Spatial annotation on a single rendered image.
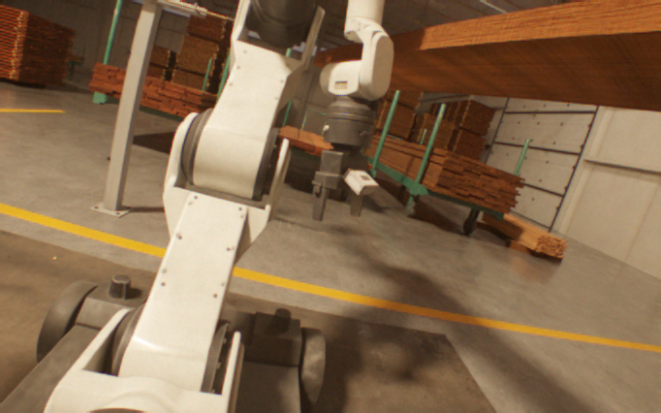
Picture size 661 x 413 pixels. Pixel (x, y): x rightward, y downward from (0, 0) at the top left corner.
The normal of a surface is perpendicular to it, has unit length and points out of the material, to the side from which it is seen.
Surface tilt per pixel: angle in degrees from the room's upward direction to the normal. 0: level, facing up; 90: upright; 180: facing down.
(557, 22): 90
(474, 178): 90
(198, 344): 30
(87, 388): 0
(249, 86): 52
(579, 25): 90
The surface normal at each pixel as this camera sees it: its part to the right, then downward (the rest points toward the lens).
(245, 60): 0.33, -0.38
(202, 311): 0.35, -0.66
